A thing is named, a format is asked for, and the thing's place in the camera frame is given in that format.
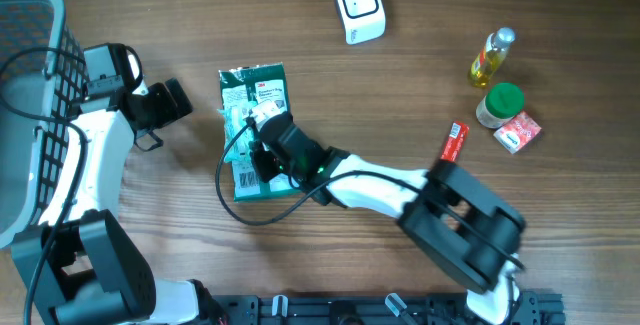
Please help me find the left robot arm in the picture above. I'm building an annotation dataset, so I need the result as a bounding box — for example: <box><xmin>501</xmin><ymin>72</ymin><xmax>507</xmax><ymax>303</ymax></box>
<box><xmin>11</xmin><ymin>76</ymin><xmax>228</xmax><ymax>324</ymax></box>

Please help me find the grey plastic basket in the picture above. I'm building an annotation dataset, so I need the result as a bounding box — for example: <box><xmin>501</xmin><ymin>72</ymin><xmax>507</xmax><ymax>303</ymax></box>
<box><xmin>1</xmin><ymin>0</ymin><xmax>88</xmax><ymax>249</ymax></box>

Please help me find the red stick sachet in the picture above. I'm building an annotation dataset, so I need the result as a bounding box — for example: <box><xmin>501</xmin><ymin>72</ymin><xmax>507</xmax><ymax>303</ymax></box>
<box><xmin>440</xmin><ymin>121</ymin><xmax>469</xmax><ymax>162</ymax></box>

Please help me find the clear yellow liquid bottle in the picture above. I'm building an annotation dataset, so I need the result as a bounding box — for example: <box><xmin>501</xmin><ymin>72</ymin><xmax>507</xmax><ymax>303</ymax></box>
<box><xmin>468</xmin><ymin>27</ymin><xmax>516</xmax><ymax>88</ymax></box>

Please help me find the red white small carton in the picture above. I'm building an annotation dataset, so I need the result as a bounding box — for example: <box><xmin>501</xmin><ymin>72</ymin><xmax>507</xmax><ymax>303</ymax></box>
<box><xmin>493</xmin><ymin>111</ymin><xmax>542</xmax><ymax>154</ymax></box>

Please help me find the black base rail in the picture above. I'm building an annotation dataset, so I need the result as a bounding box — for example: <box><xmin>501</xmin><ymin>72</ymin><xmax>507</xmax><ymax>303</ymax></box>
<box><xmin>215</xmin><ymin>291</ymin><xmax>567</xmax><ymax>325</ymax></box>

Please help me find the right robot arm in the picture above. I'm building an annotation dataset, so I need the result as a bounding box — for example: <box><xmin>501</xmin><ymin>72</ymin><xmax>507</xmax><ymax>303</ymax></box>
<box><xmin>246</xmin><ymin>109</ymin><xmax>526</xmax><ymax>324</ymax></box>

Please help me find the teal snack wrapper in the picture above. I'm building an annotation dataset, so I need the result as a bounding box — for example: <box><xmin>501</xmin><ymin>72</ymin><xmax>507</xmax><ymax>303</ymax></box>
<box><xmin>218</xmin><ymin>101</ymin><xmax>257</xmax><ymax>163</ymax></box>

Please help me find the green gloves package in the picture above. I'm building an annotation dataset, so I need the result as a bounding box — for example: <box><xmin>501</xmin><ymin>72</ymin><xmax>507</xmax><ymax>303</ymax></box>
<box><xmin>219</xmin><ymin>63</ymin><xmax>295</xmax><ymax>202</ymax></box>

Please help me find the white barcode scanner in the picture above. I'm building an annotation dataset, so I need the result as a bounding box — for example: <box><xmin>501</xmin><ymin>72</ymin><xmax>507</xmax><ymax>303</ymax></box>
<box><xmin>335</xmin><ymin>0</ymin><xmax>386</xmax><ymax>45</ymax></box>

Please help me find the green lid jar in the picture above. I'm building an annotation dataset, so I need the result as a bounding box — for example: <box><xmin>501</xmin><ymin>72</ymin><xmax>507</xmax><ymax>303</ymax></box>
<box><xmin>476</xmin><ymin>83</ymin><xmax>525</xmax><ymax>129</ymax></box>

